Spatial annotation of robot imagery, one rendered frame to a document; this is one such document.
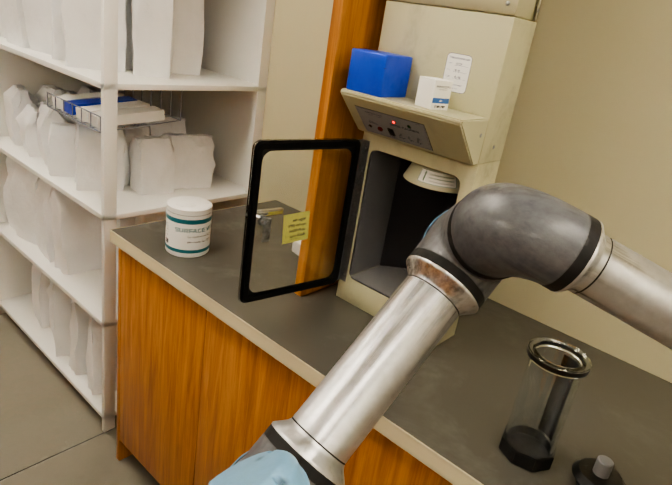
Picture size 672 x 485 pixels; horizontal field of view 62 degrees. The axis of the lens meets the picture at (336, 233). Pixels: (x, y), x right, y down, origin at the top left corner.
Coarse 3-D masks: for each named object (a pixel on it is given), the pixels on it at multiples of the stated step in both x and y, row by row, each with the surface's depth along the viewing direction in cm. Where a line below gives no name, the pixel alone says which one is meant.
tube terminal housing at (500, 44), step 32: (384, 32) 129; (416, 32) 124; (448, 32) 118; (480, 32) 114; (512, 32) 110; (416, 64) 125; (480, 64) 115; (512, 64) 115; (480, 96) 116; (512, 96) 120; (416, 160) 130; (448, 160) 124; (480, 160) 120; (352, 288) 150
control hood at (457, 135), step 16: (352, 96) 124; (368, 96) 122; (352, 112) 130; (384, 112) 122; (400, 112) 118; (416, 112) 114; (432, 112) 112; (448, 112) 115; (464, 112) 119; (432, 128) 115; (448, 128) 111; (464, 128) 109; (480, 128) 114; (432, 144) 120; (448, 144) 116; (464, 144) 113; (480, 144) 117; (464, 160) 118
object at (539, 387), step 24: (528, 360) 101; (552, 360) 104; (576, 360) 100; (528, 384) 99; (552, 384) 96; (576, 384) 96; (528, 408) 100; (552, 408) 97; (528, 432) 100; (552, 432) 99
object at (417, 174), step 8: (408, 168) 137; (416, 168) 134; (424, 168) 132; (408, 176) 135; (416, 176) 133; (424, 176) 131; (432, 176) 131; (440, 176) 130; (448, 176) 130; (416, 184) 132; (424, 184) 131; (432, 184) 130; (440, 184) 130; (448, 184) 130; (456, 184) 131; (448, 192) 130; (456, 192) 131
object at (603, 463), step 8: (600, 456) 99; (576, 464) 101; (584, 464) 101; (592, 464) 101; (600, 464) 98; (608, 464) 97; (576, 472) 100; (584, 472) 99; (592, 472) 99; (600, 472) 98; (608, 472) 98; (616, 472) 100; (576, 480) 100; (584, 480) 98; (592, 480) 97; (600, 480) 98; (608, 480) 98; (616, 480) 98
